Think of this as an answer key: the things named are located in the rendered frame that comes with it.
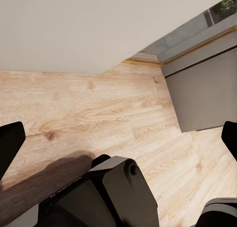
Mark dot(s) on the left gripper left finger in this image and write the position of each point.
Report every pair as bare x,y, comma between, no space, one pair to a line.
12,137

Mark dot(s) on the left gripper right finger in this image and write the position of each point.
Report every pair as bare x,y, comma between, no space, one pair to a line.
229,137

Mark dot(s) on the fixed window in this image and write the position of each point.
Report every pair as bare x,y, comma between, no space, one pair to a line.
214,23

